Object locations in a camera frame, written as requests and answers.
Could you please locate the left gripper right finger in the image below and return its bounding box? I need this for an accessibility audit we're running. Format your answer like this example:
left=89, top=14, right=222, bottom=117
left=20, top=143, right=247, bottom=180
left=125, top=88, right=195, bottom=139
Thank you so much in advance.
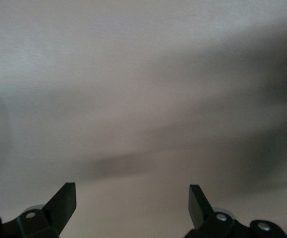
left=185, top=184, right=287, bottom=238

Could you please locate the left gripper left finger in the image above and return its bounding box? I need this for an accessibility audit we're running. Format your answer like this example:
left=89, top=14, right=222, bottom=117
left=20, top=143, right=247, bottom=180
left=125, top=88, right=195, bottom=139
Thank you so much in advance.
left=0, top=182, right=77, bottom=238

